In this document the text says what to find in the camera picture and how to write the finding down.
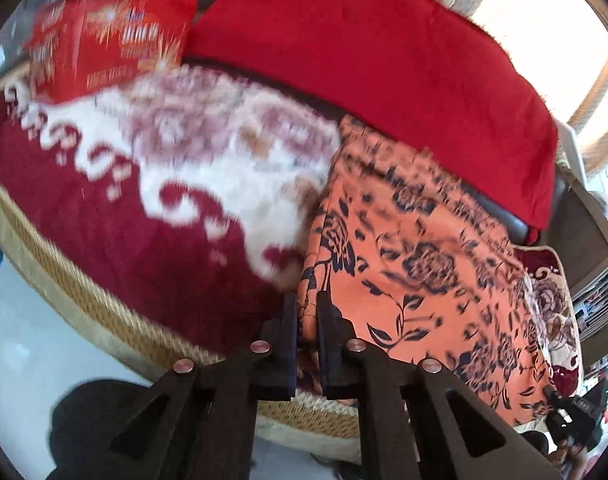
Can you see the red floral plush blanket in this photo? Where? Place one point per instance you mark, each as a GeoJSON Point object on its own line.
{"type": "Point", "coordinates": [170, 217]}

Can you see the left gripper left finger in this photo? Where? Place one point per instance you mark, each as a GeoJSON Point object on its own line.
{"type": "Point", "coordinates": [194, 422]}

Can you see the red cloth on sofa back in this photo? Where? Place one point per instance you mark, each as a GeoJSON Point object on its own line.
{"type": "Point", "coordinates": [384, 70]}

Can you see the red egg roll box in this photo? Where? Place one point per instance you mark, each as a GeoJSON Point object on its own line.
{"type": "Point", "coordinates": [78, 47]}

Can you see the orange floral garment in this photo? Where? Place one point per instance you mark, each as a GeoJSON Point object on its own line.
{"type": "Point", "coordinates": [422, 271]}

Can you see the dark leather sofa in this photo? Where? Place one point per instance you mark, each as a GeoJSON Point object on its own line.
{"type": "Point", "coordinates": [513, 219]}

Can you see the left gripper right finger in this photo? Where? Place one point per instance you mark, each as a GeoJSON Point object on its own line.
{"type": "Point", "coordinates": [417, 421]}

